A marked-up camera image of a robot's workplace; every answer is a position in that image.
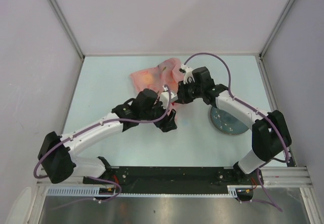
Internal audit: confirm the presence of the aluminium corner post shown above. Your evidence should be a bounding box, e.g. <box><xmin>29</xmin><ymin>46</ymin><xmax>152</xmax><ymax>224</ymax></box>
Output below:
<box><xmin>259</xmin><ymin>0</ymin><xmax>296</xmax><ymax>60</ymax></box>
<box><xmin>47</xmin><ymin>0</ymin><xmax>85</xmax><ymax>62</ymax></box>

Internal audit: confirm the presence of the white cable duct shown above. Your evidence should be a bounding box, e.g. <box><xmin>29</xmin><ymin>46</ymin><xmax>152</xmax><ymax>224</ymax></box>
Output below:
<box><xmin>47</xmin><ymin>186</ymin><xmax>118</xmax><ymax>197</ymax></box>

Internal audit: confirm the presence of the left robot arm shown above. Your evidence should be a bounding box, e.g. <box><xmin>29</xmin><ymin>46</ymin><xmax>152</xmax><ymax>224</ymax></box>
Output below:
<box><xmin>33</xmin><ymin>86</ymin><xmax>178</xmax><ymax>184</ymax></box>

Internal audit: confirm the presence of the blue ceramic plate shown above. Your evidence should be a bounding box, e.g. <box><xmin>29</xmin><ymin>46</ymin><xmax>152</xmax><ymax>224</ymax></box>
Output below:
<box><xmin>209</xmin><ymin>107</ymin><xmax>249</xmax><ymax>136</ymax></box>

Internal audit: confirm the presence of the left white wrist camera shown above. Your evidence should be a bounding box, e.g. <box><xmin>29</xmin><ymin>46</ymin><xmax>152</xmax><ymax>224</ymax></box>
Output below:
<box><xmin>159</xmin><ymin>85</ymin><xmax>178</xmax><ymax>109</ymax></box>

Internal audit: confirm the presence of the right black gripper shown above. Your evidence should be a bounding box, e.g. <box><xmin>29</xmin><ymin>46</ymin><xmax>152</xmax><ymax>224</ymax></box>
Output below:
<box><xmin>175</xmin><ymin>79</ymin><xmax>204</xmax><ymax>104</ymax></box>

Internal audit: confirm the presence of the left aluminium corner post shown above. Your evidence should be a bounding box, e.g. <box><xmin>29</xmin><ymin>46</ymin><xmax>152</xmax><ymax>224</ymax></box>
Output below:
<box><xmin>47</xmin><ymin>0</ymin><xmax>85</xmax><ymax>62</ymax></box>

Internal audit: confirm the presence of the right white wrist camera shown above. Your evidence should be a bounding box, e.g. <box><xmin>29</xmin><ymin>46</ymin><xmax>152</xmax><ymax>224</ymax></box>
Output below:
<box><xmin>179</xmin><ymin>64</ymin><xmax>195</xmax><ymax>84</ymax></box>

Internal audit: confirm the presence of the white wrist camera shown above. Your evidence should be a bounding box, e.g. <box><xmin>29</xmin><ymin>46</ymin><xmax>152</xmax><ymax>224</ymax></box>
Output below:
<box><xmin>179</xmin><ymin>64</ymin><xmax>195</xmax><ymax>84</ymax></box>
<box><xmin>159</xmin><ymin>85</ymin><xmax>178</xmax><ymax>109</ymax></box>

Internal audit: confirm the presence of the aluminium frame rail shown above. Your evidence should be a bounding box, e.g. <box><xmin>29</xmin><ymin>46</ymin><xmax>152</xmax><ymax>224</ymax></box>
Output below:
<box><xmin>261</xmin><ymin>167</ymin><xmax>313</xmax><ymax>188</ymax></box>

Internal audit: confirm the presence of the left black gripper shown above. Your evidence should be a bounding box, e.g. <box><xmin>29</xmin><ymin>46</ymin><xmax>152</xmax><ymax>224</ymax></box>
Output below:
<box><xmin>140</xmin><ymin>97</ymin><xmax>177</xmax><ymax>132</ymax></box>

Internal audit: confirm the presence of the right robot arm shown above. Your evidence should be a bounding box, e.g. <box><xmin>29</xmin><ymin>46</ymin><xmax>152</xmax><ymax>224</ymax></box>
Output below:
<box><xmin>177</xmin><ymin>65</ymin><xmax>292</xmax><ymax>184</ymax></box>

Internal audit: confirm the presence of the right aluminium corner post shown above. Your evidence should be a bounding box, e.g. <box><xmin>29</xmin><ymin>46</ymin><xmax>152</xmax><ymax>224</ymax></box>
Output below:
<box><xmin>259</xmin><ymin>0</ymin><xmax>296</xmax><ymax>60</ymax></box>

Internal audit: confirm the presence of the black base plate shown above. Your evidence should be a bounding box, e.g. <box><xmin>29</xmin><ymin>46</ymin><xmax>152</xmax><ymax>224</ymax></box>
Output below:
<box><xmin>100</xmin><ymin>166</ymin><xmax>262</xmax><ymax>195</ymax></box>

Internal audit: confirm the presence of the yellow fake fruit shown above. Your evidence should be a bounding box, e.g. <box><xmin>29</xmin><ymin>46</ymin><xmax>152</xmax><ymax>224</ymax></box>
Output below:
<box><xmin>141</xmin><ymin>74</ymin><xmax>155</xmax><ymax>84</ymax></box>

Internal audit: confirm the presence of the pink plastic bag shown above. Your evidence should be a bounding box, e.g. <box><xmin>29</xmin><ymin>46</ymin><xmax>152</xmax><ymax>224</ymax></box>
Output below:
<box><xmin>130</xmin><ymin>58</ymin><xmax>184</xmax><ymax>95</ymax></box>

